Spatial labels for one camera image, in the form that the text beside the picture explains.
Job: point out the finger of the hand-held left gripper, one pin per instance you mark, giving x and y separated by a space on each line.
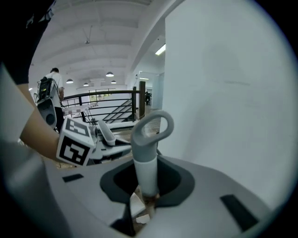
117 151

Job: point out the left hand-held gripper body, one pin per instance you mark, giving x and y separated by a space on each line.
74 144

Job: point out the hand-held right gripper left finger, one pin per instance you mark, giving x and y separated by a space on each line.
93 200

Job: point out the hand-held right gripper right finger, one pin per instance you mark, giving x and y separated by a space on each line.
205 200

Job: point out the person's left forearm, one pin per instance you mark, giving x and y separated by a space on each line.
40 137

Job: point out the black metal railing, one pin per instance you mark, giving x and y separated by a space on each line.
109 102

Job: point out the hanging ceiling fixture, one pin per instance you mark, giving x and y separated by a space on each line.
87 39

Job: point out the fluorescent ceiling light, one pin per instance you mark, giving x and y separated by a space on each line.
160 49

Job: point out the person's black shirt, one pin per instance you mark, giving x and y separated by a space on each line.
21 35

